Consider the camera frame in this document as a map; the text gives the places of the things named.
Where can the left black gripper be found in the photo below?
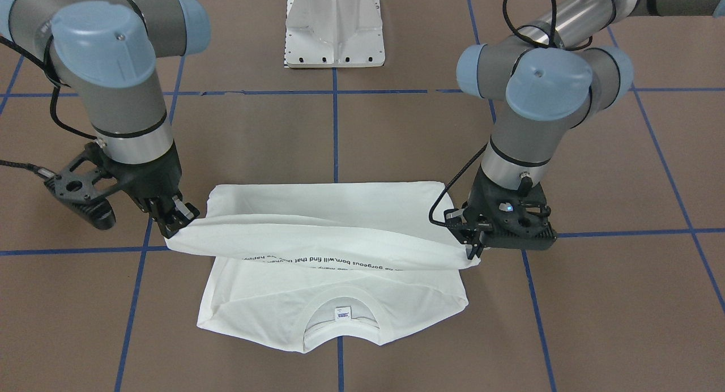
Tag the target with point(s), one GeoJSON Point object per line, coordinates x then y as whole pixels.
{"type": "Point", "coordinates": [477, 197]}

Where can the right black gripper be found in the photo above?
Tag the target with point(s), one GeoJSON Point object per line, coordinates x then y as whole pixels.
{"type": "Point", "coordinates": [152, 181]}

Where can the white printed t-shirt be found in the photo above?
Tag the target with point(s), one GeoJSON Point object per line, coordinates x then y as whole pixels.
{"type": "Point", "coordinates": [298, 265]}

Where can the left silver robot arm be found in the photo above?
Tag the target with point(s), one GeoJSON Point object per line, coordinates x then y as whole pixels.
{"type": "Point", "coordinates": [549, 80]}

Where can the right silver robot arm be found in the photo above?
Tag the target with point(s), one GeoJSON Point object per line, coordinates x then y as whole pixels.
{"type": "Point", "coordinates": [106, 50]}

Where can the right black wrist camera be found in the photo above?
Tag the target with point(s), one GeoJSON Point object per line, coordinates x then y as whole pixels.
{"type": "Point", "coordinates": [84, 185]}

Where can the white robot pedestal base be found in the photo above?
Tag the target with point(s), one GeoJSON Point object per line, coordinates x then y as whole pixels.
{"type": "Point", "coordinates": [333, 34]}

